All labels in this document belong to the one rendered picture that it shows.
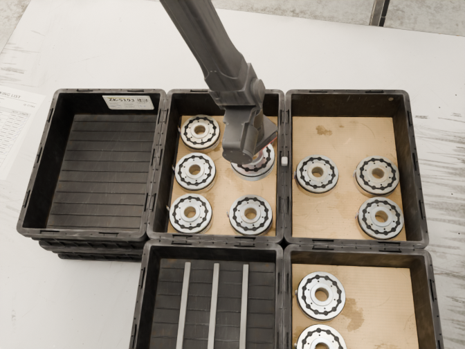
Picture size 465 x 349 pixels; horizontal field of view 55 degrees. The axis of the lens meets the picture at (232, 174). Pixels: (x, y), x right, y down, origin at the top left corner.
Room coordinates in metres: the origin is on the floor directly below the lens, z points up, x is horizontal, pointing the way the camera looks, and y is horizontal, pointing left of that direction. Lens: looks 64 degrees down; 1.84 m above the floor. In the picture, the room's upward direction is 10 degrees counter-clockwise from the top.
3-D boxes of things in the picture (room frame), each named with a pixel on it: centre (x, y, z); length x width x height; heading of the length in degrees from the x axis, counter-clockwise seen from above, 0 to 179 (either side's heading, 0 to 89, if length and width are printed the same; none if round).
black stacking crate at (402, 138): (0.44, -0.27, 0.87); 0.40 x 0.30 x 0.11; 168
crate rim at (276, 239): (0.50, 0.02, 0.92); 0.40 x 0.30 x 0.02; 168
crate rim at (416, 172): (0.44, -0.27, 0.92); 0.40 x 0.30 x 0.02; 168
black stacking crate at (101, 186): (0.56, 0.32, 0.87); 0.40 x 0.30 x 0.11; 168
